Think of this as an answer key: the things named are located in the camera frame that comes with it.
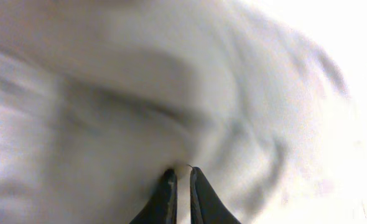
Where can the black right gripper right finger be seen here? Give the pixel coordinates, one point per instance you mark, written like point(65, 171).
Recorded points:
point(205, 205)

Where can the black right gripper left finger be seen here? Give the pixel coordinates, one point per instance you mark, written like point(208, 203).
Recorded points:
point(162, 205)

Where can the khaki grey shorts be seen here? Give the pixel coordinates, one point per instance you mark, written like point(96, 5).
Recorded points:
point(99, 98)

